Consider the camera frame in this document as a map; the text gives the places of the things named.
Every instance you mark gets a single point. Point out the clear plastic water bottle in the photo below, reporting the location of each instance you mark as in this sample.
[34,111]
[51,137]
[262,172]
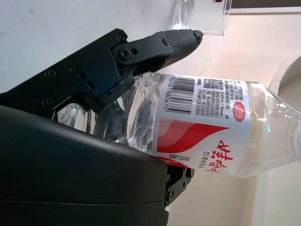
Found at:
[200,122]

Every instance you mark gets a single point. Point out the clear glass cup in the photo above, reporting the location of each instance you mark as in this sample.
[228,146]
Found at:
[202,16]

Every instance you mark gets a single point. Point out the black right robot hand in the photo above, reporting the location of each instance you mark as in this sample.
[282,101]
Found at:
[70,179]

